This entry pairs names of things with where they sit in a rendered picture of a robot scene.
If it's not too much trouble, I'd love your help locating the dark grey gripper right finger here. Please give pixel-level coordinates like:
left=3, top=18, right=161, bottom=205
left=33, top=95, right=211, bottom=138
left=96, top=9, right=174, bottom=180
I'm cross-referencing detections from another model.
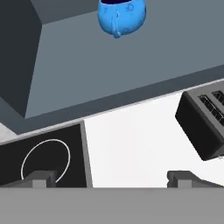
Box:
left=166, top=171, right=224, bottom=189

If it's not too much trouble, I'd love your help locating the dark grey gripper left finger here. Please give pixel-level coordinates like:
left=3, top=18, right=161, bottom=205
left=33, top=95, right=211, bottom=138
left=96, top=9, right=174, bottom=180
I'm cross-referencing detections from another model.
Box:
left=2, top=170, right=58, bottom=189

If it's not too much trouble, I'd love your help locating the grey open cabinet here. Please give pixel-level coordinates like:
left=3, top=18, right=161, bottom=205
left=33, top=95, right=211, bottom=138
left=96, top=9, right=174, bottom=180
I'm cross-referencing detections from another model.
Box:
left=0, top=0, right=224, bottom=136

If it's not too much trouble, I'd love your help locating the black hob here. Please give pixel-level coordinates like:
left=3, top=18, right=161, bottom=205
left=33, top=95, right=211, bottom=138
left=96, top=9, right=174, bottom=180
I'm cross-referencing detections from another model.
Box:
left=0, top=120, right=94, bottom=189

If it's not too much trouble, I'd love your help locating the black toaster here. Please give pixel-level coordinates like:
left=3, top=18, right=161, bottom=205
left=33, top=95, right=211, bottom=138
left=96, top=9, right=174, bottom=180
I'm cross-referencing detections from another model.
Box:
left=174, top=80, right=224, bottom=162

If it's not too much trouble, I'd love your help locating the blue mug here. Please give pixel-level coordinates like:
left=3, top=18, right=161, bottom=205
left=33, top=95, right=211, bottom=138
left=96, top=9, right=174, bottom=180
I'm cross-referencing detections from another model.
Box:
left=97, top=0, right=147, bottom=39

